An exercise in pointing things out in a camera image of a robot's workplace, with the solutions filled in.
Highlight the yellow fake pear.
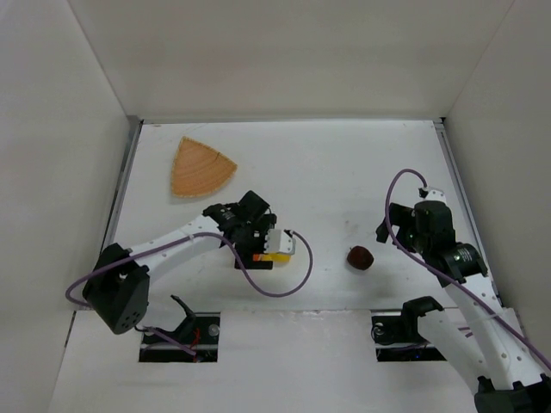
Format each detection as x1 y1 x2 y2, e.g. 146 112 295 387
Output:
264 253 291 263

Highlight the dark red fake apple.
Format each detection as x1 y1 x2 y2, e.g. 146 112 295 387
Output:
346 245 375 271

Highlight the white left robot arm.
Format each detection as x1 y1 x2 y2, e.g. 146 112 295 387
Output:
83 190 277 335

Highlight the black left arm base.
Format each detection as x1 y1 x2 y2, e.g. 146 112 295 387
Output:
134 294 221 363

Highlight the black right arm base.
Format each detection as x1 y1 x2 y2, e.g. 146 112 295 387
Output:
370 296 445 362

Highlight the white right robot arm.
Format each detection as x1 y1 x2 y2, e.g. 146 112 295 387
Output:
372 200 550 412

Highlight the woven orange fruit basket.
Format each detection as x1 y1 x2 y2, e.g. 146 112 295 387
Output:
170 137 238 198

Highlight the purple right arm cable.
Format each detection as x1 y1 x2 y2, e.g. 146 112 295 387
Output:
384 169 551 375

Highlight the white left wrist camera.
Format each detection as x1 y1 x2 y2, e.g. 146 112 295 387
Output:
264 229 296 256

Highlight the right aluminium table rail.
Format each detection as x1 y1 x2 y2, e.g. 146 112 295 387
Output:
433 118 503 304

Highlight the aluminium table edge rail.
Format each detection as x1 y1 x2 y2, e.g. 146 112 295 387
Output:
93 115 144 271

